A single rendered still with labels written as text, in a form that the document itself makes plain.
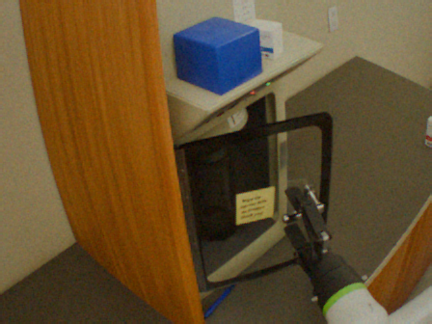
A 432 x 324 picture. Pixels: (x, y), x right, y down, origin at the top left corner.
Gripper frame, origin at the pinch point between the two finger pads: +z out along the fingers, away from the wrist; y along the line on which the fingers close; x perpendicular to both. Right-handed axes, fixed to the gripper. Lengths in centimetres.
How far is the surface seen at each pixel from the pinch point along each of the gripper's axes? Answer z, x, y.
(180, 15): 8.0, 16.1, 42.5
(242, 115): 17.5, 4.0, 13.5
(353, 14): 109, -82, -6
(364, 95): 72, -63, -26
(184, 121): -0.4, 19.0, 26.7
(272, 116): 21.9, -4.1, 8.6
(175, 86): 3.8, 18.9, 31.0
